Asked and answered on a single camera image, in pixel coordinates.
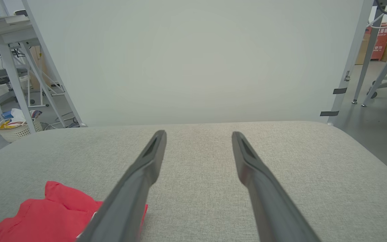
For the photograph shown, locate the grey metal table frame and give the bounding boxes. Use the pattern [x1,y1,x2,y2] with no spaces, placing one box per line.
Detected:
[351,0,387,108]

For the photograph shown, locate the red printed box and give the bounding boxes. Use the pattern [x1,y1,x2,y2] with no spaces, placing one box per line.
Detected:
[365,23,387,61]

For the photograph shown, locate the white partition panel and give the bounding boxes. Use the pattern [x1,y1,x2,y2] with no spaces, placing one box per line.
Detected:
[22,0,374,127]

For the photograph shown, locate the white cloth in basket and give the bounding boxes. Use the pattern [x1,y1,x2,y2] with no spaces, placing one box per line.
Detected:
[11,108,29,123]

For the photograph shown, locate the grey office chair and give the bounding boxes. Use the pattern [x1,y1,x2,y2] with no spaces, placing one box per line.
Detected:
[0,54,36,113]

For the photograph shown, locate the white metal table frame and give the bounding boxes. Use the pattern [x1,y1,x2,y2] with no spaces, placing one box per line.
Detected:
[0,15,87,135]

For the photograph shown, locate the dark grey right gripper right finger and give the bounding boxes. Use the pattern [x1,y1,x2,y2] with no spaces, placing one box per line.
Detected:
[231,131,322,242]

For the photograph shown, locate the brown cardboard box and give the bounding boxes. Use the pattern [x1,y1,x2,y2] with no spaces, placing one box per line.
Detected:
[355,40,373,65]

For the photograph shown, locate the red and white jersey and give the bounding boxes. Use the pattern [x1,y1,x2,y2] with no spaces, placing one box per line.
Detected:
[0,181,148,242]

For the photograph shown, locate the white woven laundry basket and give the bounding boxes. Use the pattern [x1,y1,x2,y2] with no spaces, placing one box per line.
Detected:
[0,118,43,143]

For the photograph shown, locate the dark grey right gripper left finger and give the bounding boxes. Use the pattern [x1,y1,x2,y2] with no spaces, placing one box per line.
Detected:
[76,130,167,242]

